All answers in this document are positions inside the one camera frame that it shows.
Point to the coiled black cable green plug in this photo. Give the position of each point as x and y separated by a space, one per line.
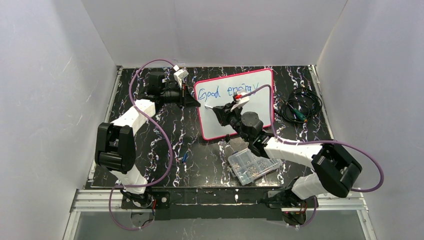
301 106

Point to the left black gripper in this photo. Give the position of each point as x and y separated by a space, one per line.
183 98

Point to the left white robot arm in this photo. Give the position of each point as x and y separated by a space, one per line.
115 142

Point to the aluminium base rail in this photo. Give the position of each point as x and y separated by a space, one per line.
216 214

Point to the whiteboard metal stand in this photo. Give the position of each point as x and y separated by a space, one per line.
226 138

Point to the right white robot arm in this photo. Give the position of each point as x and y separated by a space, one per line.
335 169

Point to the blue marker cap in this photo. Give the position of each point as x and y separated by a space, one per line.
184 158

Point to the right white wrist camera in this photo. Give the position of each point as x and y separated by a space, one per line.
239 100

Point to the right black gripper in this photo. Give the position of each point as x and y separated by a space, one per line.
226 112

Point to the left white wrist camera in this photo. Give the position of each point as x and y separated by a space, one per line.
179 75

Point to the clear plastic parts organizer box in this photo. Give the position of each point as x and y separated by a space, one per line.
248 167

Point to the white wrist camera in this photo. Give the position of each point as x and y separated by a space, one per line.
239 100
179 75

